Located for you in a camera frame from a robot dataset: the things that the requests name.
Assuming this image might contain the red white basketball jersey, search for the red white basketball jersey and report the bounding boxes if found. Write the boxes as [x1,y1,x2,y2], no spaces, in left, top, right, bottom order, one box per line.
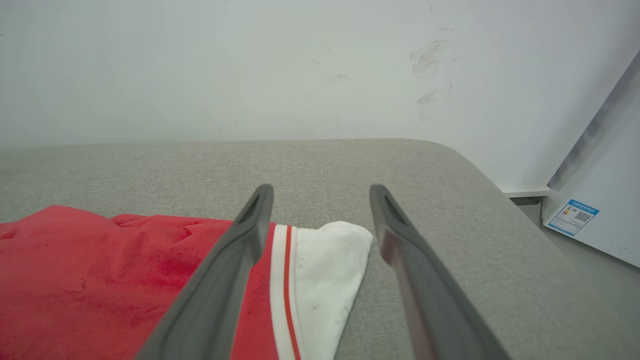
[0,205,374,360]

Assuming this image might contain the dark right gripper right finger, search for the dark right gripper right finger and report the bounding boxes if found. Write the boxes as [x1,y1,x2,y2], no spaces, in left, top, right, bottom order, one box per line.
[369,184,511,360]

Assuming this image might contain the blue white label sticker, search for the blue white label sticker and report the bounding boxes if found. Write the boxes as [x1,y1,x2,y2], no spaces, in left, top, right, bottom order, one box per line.
[547,199,600,237]

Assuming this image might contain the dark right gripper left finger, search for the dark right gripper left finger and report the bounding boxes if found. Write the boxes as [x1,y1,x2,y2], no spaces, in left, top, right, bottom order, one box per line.
[135,184,275,360]

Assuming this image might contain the white skirting ledge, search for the white skirting ledge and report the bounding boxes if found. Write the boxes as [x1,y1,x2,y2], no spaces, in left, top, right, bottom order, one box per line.
[502,186,553,199]

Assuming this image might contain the white appliance panel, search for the white appliance panel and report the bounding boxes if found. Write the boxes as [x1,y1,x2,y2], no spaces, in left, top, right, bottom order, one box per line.
[542,50,640,268]

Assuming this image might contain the grey fabric sofa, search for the grey fabric sofa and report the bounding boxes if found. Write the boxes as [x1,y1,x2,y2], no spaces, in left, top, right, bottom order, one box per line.
[0,138,631,360]

